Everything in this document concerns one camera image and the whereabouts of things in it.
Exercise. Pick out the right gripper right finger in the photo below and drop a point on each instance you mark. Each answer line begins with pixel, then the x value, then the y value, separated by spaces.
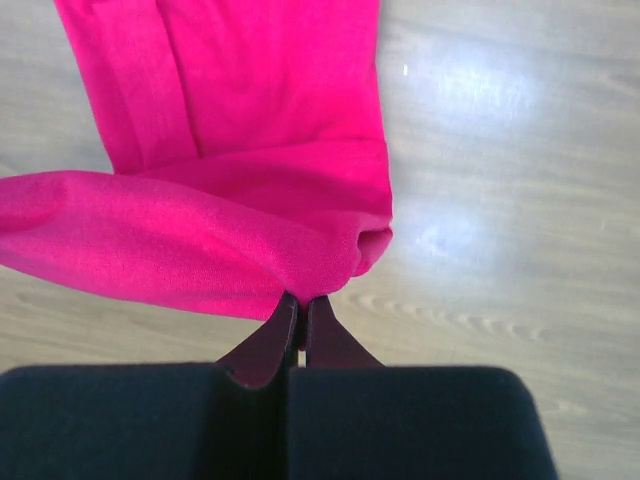
pixel 329 344

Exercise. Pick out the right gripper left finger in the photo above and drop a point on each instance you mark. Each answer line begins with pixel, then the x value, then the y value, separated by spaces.
pixel 257 359

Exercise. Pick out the magenta t shirt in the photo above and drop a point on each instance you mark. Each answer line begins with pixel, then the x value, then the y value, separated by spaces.
pixel 248 154

